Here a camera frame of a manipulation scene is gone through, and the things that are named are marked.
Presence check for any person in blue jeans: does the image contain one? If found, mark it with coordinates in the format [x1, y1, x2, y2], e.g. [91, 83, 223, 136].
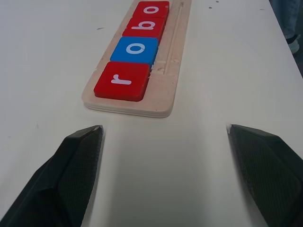
[269, 0, 303, 55]

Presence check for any wooden letter tray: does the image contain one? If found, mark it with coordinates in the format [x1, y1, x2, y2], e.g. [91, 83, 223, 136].
[81, 0, 192, 118]

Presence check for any red letter tile b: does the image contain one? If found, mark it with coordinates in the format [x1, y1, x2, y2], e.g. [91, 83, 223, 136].
[122, 17, 166, 40]

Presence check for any blue letter tile o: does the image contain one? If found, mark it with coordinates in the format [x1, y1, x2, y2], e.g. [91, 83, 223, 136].
[110, 36, 159, 66]

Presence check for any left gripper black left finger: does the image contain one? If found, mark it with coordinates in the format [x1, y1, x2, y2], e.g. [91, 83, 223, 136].
[0, 124, 104, 227]

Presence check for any red letter tile r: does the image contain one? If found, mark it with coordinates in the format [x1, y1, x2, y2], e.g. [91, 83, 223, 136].
[93, 61, 151, 102]

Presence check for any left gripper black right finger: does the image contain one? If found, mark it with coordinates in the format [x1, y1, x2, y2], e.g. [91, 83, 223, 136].
[226, 123, 303, 227]

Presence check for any red letter tile o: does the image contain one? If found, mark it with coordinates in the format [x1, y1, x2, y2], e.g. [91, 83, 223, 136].
[132, 1, 170, 19]

